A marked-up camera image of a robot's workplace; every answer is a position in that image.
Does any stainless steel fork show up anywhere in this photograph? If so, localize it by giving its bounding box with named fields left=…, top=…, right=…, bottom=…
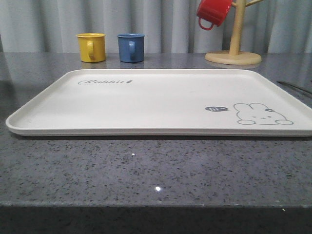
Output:
left=277, top=80, right=312, bottom=98

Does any wooden mug tree stand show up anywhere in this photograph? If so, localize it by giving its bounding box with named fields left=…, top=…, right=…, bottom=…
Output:
left=205, top=0, right=262, bottom=65

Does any yellow enamel mug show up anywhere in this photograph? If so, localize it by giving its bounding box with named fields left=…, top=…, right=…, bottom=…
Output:
left=76, top=33, right=106, bottom=63

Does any blue enamel mug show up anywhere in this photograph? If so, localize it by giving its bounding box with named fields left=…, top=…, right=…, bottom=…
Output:
left=117, top=33, right=145, bottom=63

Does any red enamel mug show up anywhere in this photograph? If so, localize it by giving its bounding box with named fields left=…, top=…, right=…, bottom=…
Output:
left=196, top=0, right=236, bottom=31

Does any cream rabbit serving tray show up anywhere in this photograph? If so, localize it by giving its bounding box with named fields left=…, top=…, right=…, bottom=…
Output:
left=6, top=69, right=312, bottom=137

